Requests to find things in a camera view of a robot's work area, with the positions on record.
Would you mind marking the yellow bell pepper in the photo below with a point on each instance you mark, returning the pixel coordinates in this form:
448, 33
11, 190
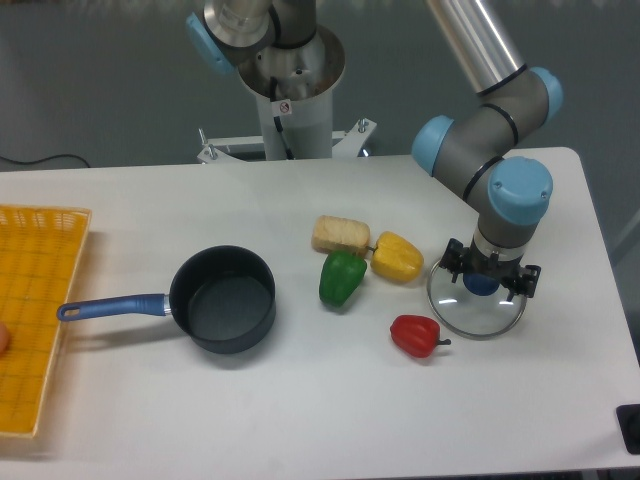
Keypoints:
395, 258

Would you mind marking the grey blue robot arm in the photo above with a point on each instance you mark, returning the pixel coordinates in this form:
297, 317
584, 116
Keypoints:
469, 157

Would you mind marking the red bell pepper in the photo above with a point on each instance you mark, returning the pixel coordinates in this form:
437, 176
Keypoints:
418, 336

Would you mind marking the green bell pepper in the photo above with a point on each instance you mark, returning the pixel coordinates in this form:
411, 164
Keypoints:
342, 273

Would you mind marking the beige bread loaf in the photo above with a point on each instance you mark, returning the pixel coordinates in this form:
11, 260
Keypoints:
332, 233

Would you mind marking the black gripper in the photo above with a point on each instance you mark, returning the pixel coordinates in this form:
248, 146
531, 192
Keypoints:
484, 263

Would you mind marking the dark pot blue handle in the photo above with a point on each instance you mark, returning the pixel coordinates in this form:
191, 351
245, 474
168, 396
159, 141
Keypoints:
223, 298

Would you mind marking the black device at table edge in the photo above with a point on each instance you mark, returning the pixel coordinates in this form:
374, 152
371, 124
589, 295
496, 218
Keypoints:
628, 417

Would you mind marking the yellow woven basket tray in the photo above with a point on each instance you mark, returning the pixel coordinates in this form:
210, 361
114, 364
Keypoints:
41, 247

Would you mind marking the glass lid blue knob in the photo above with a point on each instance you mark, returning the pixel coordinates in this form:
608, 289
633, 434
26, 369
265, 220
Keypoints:
472, 311

